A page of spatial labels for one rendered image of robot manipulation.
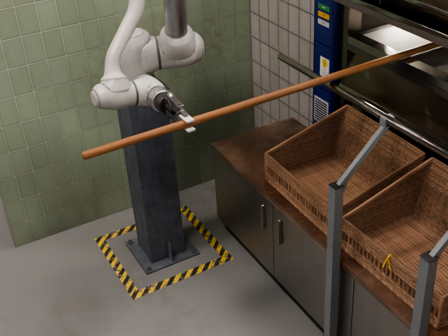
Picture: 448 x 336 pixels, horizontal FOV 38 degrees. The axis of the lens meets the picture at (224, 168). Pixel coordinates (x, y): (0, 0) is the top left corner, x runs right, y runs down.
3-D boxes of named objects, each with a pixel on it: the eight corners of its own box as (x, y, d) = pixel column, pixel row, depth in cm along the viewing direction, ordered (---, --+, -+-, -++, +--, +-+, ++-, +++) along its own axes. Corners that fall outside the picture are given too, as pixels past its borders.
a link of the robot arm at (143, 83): (169, 107, 263) (138, 112, 257) (153, 93, 274) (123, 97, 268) (169, 81, 258) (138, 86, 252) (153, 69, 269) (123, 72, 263)
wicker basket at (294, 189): (345, 151, 333) (348, 102, 318) (422, 206, 290) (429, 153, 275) (263, 179, 315) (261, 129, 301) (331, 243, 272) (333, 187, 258)
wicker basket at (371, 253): (425, 208, 289) (433, 154, 274) (533, 281, 247) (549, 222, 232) (337, 247, 270) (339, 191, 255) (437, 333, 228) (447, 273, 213)
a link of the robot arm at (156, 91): (169, 103, 262) (175, 109, 257) (147, 110, 258) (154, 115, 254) (166, 83, 257) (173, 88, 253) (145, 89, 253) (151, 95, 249)
